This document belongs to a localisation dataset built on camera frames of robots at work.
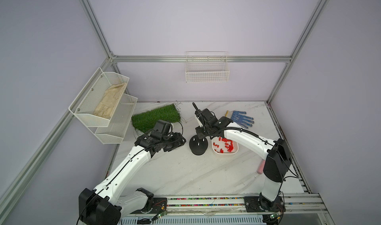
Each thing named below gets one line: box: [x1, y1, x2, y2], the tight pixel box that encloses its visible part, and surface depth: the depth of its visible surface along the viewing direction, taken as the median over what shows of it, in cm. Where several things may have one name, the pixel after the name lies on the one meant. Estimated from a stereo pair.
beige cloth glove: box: [92, 82, 127, 120], surface depth 80 cm
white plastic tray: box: [211, 136, 239, 155], surface depth 97 cm
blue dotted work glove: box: [225, 110, 255, 129], surface depth 113 cm
